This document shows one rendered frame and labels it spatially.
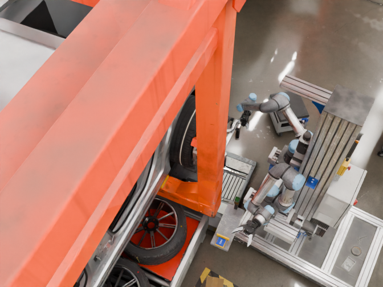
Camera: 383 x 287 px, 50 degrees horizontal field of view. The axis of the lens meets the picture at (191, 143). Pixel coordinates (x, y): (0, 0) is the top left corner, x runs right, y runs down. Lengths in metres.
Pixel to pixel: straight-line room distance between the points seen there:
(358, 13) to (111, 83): 6.16
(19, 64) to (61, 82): 1.97
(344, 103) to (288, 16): 3.85
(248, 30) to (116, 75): 5.44
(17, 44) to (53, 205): 2.74
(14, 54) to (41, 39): 0.23
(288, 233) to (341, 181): 0.64
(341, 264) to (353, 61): 2.89
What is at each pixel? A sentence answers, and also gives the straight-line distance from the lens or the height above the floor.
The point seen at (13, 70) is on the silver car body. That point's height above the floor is 2.01.
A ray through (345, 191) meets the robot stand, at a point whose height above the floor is 1.23.
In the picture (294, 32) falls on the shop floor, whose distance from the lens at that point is 6.18.
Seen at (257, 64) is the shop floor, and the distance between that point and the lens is 5.64.
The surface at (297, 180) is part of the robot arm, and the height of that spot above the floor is 1.46.
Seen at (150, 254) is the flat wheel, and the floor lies 0.50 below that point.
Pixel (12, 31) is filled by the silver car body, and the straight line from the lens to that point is 3.44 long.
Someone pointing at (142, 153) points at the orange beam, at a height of 2.72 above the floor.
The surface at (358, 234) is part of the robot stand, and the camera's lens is 4.33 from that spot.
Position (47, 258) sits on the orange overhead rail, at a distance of 0.62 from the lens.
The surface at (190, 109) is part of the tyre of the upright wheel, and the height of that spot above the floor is 1.18.
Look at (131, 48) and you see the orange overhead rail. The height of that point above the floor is 3.51.
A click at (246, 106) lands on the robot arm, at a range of 3.82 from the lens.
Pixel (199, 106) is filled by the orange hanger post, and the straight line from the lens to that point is 2.44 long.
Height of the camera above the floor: 4.02
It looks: 57 degrees down
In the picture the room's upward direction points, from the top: 3 degrees counter-clockwise
